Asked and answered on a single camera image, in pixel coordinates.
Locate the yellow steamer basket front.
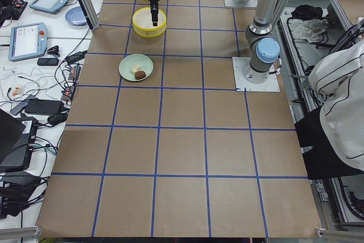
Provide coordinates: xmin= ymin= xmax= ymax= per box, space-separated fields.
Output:
xmin=132 ymin=7 xmax=167 ymax=38

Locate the white steamed bun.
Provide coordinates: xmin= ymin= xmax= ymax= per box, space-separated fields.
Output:
xmin=131 ymin=64 xmax=141 ymax=75

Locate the brown steamed bun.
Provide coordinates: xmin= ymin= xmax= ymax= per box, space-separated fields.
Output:
xmin=134 ymin=71 xmax=146 ymax=80

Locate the pale green plate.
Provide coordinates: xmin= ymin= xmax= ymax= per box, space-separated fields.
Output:
xmin=119 ymin=54 xmax=154 ymax=81

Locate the blue round plate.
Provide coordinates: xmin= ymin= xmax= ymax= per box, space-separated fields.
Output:
xmin=65 ymin=6 xmax=88 ymax=26

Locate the blue teach pendant near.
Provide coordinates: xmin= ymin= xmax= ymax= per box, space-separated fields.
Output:
xmin=9 ymin=22 xmax=48 ymax=62

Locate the black power brick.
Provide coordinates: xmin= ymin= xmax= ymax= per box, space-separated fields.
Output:
xmin=24 ymin=99 xmax=64 ymax=115

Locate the black laptop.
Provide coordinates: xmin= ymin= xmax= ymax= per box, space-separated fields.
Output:
xmin=1 ymin=110 xmax=38 ymax=172

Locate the white jacket person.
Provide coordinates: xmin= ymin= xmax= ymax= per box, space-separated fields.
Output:
xmin=295 ymin=41 xmax=363 ymax=180

